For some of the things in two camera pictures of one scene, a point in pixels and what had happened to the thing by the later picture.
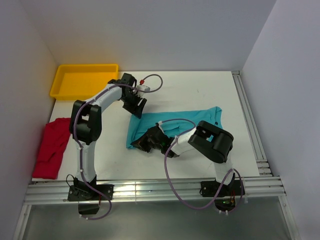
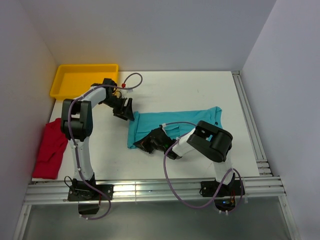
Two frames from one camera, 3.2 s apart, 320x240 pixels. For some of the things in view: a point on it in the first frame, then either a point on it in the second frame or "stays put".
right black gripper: x=141 y=143 stays put
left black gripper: x=136 y=110 -> x=124 y=112
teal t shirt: x=175 y=123 stays put
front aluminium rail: x=44 y=192 stays put
